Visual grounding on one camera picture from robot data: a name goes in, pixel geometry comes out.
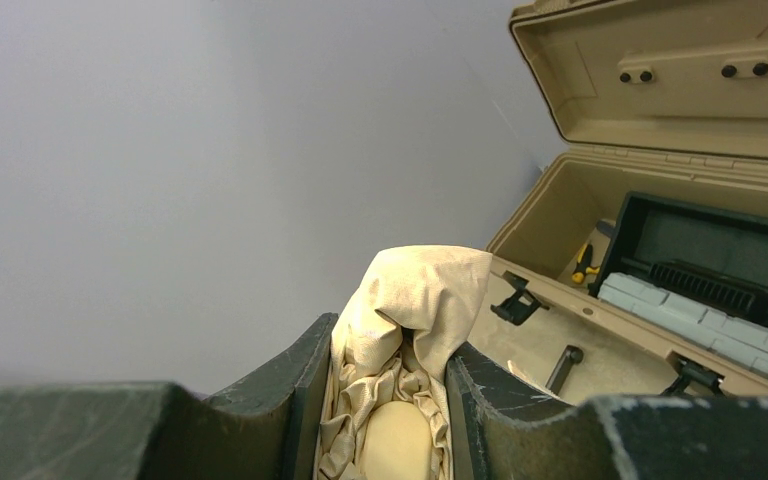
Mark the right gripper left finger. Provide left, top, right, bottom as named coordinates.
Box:
left=0, top=313, right=337, bottom=479

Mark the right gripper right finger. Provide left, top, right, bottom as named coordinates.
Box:
left=446, top=345, right=768, bottom=479

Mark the beige umbrella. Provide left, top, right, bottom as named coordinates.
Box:
left=313, top=245, right=493, bottom=479

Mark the yellow black tool in toolbox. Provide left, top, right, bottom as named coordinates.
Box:
left=571, top=243, right=601, bottom=285

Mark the grey box in toolbox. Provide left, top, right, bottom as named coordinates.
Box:
left=597, top=273, right=768, bottom=379

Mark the black tray in toolbox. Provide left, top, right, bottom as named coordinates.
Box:
left=588, top=192, right=768, bottom=327

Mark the tan plastic toolbox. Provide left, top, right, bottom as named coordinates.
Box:
left=469, top=1, right=768, bottom=404

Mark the black metal crank handle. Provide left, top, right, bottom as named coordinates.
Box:
left=546, top=345, right=584, bottom=395

